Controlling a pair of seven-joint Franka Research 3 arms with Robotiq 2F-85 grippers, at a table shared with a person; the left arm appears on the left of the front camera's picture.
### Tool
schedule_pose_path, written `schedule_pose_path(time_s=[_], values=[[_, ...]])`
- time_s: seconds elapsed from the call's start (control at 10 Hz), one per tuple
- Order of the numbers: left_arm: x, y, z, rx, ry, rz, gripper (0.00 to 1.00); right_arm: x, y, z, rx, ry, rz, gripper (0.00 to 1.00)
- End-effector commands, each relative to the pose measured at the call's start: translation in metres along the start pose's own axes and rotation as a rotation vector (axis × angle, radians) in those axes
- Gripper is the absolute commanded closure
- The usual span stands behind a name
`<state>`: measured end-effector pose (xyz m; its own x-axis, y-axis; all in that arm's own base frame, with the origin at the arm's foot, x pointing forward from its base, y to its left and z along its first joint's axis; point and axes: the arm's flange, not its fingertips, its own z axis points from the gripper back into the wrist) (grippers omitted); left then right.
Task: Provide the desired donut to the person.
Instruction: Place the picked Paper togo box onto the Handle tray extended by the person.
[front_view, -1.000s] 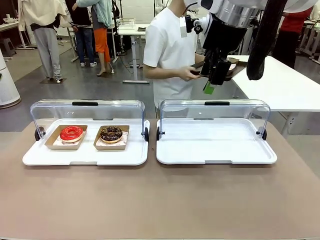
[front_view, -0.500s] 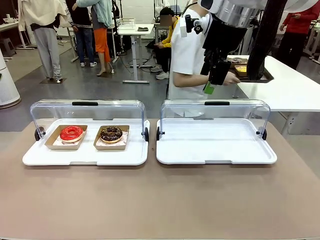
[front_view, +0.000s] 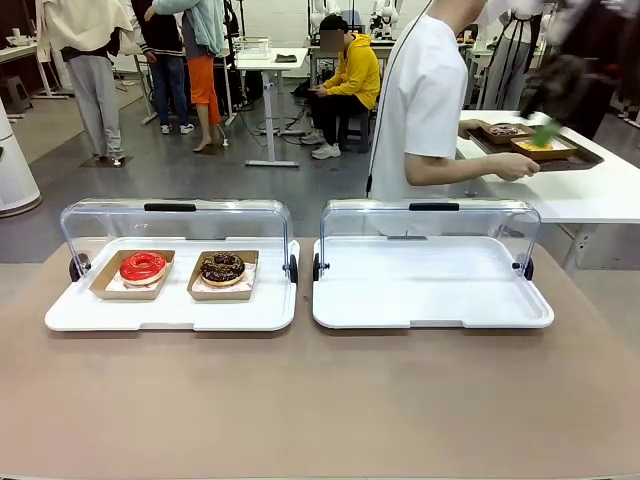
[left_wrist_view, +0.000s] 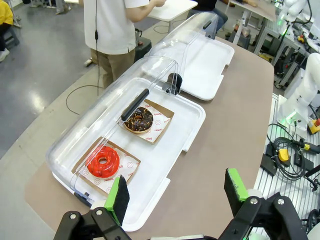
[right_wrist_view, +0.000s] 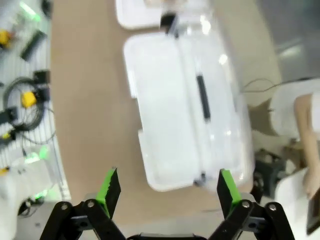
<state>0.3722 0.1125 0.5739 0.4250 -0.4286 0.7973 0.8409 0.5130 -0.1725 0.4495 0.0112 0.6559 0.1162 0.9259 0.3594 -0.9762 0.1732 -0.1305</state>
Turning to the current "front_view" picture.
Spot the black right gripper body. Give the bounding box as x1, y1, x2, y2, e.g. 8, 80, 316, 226
541, 53, 588, 127

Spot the dark brown serving tray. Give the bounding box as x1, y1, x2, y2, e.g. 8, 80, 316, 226
465, 121, 605, 174

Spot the person's right forearm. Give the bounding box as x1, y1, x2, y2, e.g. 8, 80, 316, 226
404, 151, 501, 188

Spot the person in white shirt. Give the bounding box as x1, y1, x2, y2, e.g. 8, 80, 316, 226
368, 0, 489, 237

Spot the person in yellow hoodie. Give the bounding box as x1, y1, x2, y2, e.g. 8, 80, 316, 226
299, 14, 383, 161

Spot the red glazed donut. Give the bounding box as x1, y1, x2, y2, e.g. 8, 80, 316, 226
119, 250, 168, 288

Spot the person's right hand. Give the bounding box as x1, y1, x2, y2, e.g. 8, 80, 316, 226
491, 151, 543, 183

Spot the person's left hand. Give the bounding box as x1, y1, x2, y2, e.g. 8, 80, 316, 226
458, 118, 494, 137

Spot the bystander in black apron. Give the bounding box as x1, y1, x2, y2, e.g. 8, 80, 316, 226
482, 0, 545, 112

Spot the large white table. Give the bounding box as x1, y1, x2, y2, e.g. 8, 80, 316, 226
456, 109, 640, 272

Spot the clear hinged lid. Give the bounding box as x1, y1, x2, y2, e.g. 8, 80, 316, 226
313, 197, 543, 282
59, 197, 300, 284

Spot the grey plastic stool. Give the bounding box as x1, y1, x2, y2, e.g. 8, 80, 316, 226
336, 111, 374, 152
0, 77, 34, 116

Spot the white display tray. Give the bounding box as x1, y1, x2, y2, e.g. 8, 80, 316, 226
312, 236, 556, 331
44, 237, 301, 333

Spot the white standing desk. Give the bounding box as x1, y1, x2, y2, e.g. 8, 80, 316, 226
234, 46, 310, 169

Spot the bystander in orange skirt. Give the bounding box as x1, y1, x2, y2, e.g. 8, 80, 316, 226
149, 0, 232, 154

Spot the bystander in dark jacket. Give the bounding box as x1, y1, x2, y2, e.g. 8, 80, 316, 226
127, 0, 196, 136

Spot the bystander in beige top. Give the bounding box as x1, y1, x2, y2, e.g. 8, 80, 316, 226
35, 0, 139, 164

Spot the white desk with grey legs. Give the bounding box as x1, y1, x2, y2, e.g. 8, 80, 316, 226
0, 42, 69, 100

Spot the white cylindrical appliance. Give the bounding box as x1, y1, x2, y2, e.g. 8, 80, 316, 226
0, 96, 44, 218

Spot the thin black cord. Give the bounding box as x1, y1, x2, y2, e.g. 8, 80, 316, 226
365, 0, 433, 198

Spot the white wire rack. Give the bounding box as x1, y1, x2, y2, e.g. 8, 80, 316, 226
234, 36, 274, 58

